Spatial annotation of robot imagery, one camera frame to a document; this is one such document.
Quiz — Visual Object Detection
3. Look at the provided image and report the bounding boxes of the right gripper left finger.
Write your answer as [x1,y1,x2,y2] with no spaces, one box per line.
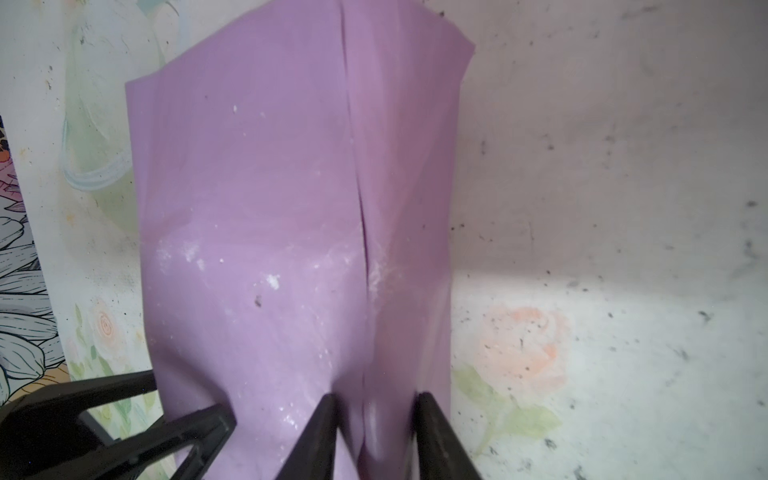
[276,393,341,480]

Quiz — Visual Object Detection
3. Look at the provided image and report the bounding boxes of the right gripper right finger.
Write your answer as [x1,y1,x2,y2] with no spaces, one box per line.
[414,392,482,480]

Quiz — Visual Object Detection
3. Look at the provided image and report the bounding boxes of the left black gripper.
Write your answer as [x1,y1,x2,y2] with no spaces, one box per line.
[1,370,236,479]

